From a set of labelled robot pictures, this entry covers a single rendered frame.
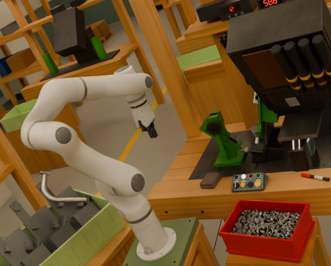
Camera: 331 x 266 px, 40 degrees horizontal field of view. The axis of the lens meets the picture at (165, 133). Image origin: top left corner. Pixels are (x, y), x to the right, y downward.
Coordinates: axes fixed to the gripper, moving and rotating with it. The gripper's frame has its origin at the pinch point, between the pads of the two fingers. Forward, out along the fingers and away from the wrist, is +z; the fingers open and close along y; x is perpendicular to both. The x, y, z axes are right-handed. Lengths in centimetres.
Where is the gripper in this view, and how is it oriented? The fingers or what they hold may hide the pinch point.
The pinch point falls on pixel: (152, 133)
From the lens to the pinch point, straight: 196.5
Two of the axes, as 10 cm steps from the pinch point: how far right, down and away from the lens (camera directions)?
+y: -3.8, 5.4, -7.5
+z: 3.8, 8.3, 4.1
